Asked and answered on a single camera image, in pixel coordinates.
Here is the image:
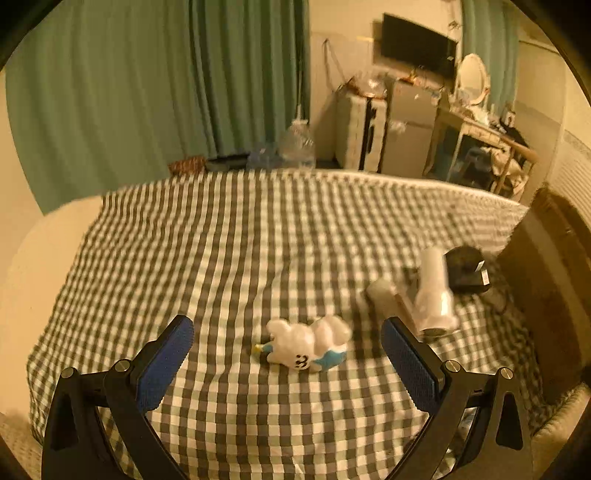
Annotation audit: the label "white louvered wardrobe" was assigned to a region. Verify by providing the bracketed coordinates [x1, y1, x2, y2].
[549, 124, 591, 219]

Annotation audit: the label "patterned brown bag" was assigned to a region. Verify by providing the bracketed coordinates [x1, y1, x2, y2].
[168, 156, 207, 177]

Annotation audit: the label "large clear water bottle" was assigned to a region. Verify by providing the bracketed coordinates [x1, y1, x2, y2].
[276, 117, 318, 170]

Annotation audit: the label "white mattress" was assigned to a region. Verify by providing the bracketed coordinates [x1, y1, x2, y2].
[11, 167, 532, 416]

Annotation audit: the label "white dressing desk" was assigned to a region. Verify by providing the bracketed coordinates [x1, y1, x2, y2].
[428, 103, 539, 186]

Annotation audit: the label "white ribbed blanket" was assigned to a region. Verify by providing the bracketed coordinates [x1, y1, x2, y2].
[530, 382, 591, 463]

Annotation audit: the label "white suitcase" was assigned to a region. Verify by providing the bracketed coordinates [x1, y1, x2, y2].
[334, 89, 391, 175]

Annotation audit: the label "black flat item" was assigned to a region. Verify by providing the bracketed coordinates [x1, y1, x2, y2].
[205, 154, 251, 172]

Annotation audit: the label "black power adapter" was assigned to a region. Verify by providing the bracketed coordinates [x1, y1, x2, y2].
[442, 246, 493, 295]

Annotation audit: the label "grey small fridge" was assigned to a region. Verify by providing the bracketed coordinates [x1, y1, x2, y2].
[380, 76, 452, 179]

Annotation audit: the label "wooden chair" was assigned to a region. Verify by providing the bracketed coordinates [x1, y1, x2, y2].
[488, 137, 539, 200]

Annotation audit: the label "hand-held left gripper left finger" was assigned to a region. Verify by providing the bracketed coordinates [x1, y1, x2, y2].
[41, 315, 195, 480]

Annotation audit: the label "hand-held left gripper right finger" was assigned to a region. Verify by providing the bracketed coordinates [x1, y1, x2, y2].
[380, 316, 536, 480]

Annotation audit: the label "white oval mirror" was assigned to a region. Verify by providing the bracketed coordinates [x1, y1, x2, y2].
[454, 52, 491, 108]

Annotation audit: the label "checkered bed sheet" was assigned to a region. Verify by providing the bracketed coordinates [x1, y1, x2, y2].
[27, 168, 546, 480]

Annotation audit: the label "black television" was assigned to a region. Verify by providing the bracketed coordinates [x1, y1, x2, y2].
[380, 12, 460, 80]

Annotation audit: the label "white hair dryer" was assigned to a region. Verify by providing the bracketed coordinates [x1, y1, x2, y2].
[366, 246, 461, 343]

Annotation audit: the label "white plush toy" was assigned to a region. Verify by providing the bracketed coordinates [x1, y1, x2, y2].
[252, 316, 352, 374]

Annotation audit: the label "teal curtain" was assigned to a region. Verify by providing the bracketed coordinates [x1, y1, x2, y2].
[191, 0, 311, 158]
[461, 0, 523, 112]
[6, 0, 205, 216]

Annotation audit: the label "small clear bottles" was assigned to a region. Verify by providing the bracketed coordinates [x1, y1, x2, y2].
[246, 145, 279, 172]

